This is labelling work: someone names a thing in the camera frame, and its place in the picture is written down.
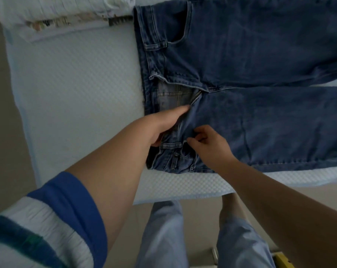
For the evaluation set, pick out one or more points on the person's right hand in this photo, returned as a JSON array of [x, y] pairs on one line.
[[214, 150]]

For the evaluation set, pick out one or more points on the person's left hand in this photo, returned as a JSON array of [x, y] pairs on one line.
[[157, 124]]

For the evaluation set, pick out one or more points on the person's right thumb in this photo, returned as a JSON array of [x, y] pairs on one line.
[[193, 143]]

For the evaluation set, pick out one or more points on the person's left thumb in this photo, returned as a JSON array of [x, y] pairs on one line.
[[175, 114]]

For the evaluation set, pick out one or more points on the blue denim jeans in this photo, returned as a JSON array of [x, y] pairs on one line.
[[255, 52]]

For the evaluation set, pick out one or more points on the person's left forearm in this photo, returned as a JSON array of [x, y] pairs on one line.
[[115, 175]]

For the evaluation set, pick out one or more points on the person's right forearm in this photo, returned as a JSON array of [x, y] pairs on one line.
[[285, 214]]

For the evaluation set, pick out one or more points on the white quilted mattress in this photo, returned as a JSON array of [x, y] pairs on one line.
[[79, 94]]

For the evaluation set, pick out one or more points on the light blue trousers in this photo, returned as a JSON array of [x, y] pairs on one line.
[[163, 237]]

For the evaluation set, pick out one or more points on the yellow object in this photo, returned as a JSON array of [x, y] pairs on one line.
[[283, 261]]

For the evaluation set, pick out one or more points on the folded white blanket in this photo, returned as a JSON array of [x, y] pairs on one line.
[[45, 11]]

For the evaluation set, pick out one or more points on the blue white striped sleeve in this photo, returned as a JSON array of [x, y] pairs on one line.
[[45, 226]]

